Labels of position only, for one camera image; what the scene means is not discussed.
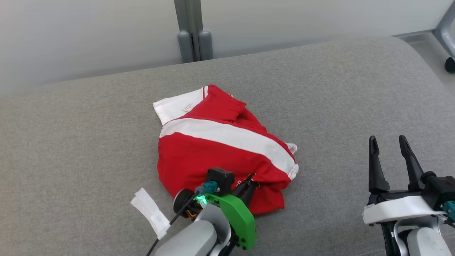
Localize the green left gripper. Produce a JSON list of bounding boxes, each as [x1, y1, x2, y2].
[[204, 173, 261, 250]]

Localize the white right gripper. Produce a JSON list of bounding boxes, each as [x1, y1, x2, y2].
[[363, 135, 445, 225]]

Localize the red shorts white stripe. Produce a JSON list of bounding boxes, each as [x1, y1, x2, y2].
[[157, 84, 299, 216]]

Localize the white paper tag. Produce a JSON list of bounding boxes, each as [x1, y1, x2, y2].
[[130, 188, 171, 240]]

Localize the black cable teal connector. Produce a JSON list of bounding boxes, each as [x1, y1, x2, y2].
[[145, 181, 218, 256], [442, 201, 455, 228]]

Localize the grey curved frame leg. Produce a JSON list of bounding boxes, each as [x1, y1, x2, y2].
[[433, 0, 455, 59]]

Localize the grey metal post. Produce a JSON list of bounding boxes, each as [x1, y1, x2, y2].
[[174, 0, 214, 64]]

